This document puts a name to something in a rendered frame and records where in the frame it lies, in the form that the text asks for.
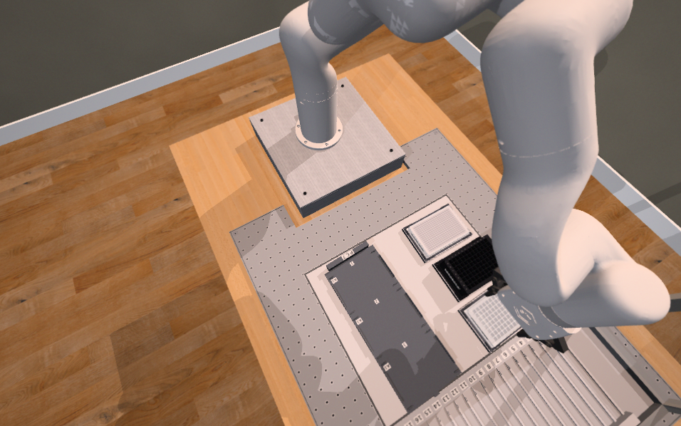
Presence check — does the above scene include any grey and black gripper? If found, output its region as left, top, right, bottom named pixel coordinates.
left=485, top=267, right=581, bottom=353

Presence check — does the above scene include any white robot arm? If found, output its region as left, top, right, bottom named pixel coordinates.
left=279, top=0, right=670, bottom=328

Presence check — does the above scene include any black deep-well block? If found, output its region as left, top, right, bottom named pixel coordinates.
left=438, top=234, right=498, bottom=298

